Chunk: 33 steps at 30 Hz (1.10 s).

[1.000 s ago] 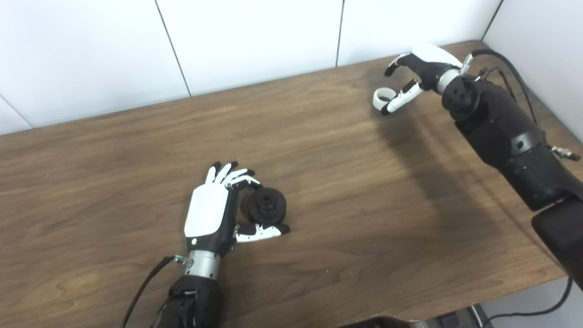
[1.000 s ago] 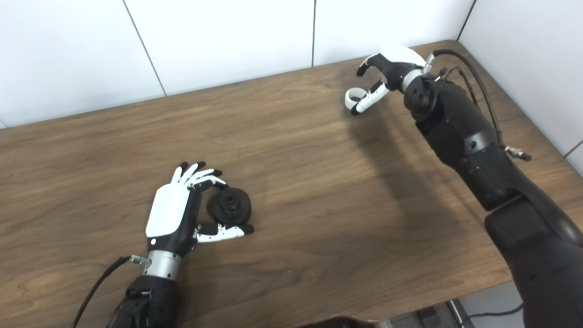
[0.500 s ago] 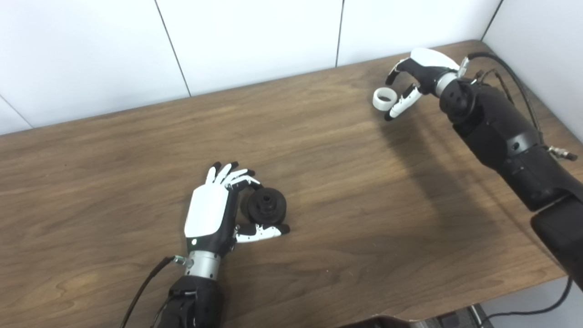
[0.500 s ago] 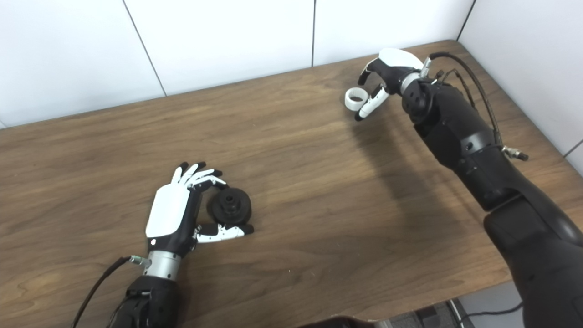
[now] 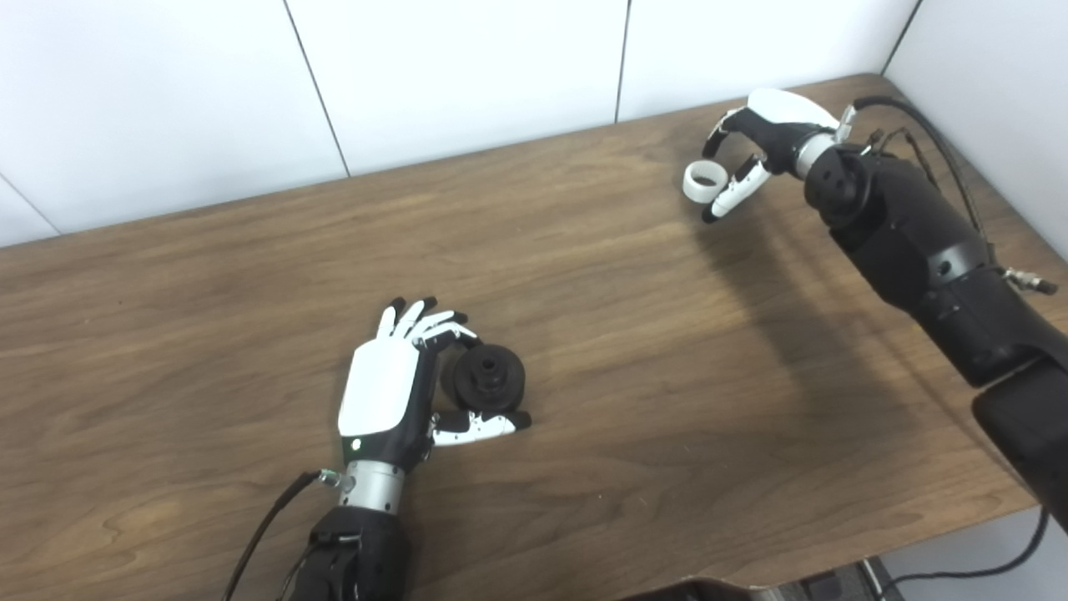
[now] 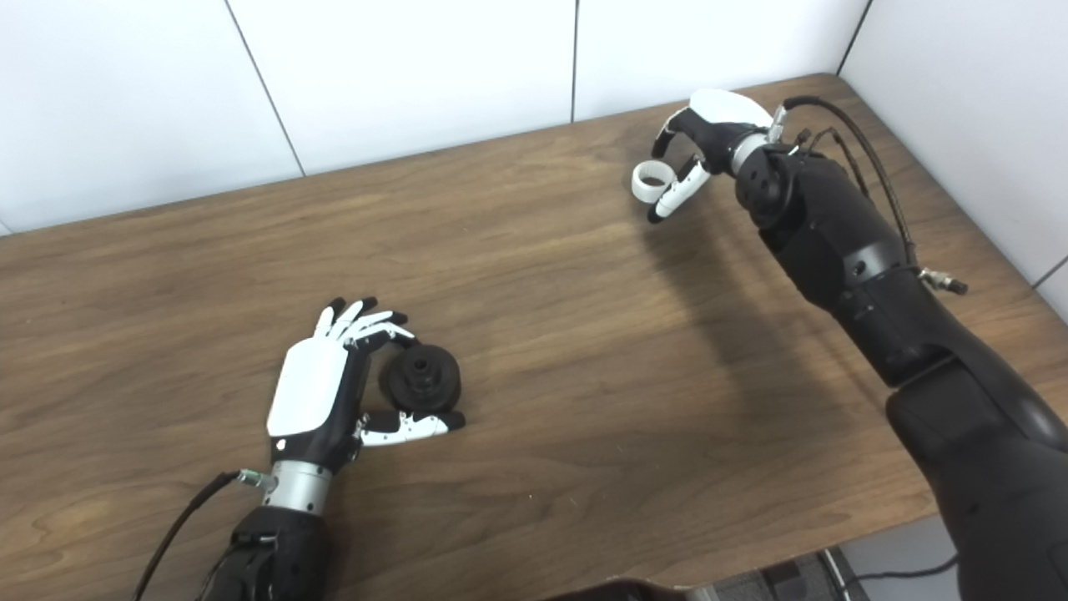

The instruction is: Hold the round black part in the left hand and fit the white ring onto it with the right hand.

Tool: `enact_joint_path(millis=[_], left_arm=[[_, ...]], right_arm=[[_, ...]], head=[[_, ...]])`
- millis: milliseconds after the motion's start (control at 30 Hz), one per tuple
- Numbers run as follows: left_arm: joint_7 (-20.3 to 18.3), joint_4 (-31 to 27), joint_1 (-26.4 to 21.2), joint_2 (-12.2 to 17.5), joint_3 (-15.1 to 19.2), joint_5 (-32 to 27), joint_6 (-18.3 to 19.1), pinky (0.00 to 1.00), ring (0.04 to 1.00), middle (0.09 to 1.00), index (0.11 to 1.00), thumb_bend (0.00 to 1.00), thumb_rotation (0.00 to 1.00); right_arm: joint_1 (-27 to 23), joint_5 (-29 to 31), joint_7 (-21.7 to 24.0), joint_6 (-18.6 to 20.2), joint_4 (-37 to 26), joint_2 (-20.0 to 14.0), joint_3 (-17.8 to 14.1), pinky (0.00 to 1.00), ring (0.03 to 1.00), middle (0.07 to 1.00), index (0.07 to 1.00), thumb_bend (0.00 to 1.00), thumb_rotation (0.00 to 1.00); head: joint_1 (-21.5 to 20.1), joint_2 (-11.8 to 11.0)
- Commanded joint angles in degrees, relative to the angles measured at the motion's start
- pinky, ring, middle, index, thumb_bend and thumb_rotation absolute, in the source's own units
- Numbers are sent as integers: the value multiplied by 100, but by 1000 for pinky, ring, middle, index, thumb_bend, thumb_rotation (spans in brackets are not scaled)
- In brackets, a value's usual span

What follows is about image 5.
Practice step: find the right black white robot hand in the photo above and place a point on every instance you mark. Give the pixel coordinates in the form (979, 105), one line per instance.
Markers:
(780, 113)

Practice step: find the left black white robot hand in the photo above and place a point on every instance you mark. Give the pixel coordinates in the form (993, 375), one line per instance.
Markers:
(380, 388)

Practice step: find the round black part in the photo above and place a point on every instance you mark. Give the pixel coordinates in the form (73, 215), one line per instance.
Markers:
(492, 376)

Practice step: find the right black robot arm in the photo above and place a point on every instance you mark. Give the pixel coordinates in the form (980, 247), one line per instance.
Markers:
(918, 242)

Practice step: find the black robot torso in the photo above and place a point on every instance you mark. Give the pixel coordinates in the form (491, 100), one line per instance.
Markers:
(684, 591)

